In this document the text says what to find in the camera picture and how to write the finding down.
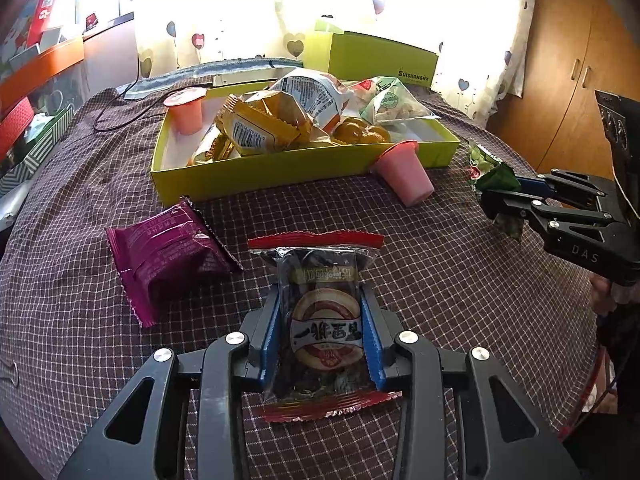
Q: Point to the green snack packet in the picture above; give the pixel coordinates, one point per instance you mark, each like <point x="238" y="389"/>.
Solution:
<point x="492" y="177"/>

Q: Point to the lime green tray box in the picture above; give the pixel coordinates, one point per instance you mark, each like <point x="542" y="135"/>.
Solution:
<point x="250" y="175"/>

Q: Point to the lime green closed box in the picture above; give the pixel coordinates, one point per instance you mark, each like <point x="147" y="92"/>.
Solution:
<point x="370" y="60"/>

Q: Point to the dark red-edged snack packet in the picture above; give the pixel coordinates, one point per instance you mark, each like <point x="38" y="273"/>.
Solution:
<point x="325" y="320"/>

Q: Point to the striped green tray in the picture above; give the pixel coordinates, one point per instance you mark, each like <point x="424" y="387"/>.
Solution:
<point x="35" y="155"/>

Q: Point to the white orange snack packet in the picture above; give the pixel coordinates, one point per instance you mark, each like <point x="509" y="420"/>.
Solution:
<point x="305" y="92"/>

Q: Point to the large yellow snack bag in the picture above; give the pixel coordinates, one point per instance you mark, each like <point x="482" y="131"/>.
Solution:
<point x="260" y="130"/>

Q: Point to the orange storage box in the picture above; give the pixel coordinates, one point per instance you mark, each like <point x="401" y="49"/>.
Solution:
<point x="45" y="62"/>

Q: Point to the red white carton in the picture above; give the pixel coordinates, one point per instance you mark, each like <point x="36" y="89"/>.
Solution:
<point x="50" y="0"/>

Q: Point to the green white nut bag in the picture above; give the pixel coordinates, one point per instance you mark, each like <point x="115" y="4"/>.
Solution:
<point x="395" y="105"/>

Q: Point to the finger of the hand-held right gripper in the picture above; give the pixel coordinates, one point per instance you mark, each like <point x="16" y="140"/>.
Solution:
<point x="537" y="186"/>
<point x="500" y="202"/>

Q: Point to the pink jelly cup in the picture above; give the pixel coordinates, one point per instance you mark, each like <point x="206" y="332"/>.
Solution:
<point x="402" y="175"/>

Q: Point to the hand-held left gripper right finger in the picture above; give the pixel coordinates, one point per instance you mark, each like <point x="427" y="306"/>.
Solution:
<point x="372" y="345"/>

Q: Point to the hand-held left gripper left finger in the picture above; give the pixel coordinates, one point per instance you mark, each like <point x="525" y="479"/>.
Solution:
<point x="270" y="332"/>

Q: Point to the person's right hand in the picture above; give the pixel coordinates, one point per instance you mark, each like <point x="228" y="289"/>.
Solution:
<point x="602" y="295"/>

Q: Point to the heart print curtain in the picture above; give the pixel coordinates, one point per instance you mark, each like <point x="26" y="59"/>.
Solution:
<point x="225" y="20"/>

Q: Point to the red lid jelly cup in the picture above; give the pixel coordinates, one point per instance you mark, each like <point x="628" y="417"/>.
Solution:
<point x="186" y="115"/>

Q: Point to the small yellow snack packet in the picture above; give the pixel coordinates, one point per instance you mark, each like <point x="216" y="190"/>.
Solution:
<point x="217" y="150"/>

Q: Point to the purple snack packet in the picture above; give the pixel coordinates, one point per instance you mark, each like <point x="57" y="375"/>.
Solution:
<point x="165" y="250"/>

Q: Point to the brown wooden wardrobe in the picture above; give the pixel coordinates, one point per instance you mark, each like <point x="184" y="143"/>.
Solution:
<point x="565" y="85"/>

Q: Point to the egg yolk ball packet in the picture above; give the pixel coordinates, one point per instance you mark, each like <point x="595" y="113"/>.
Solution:
<point x="357" y="132"/>

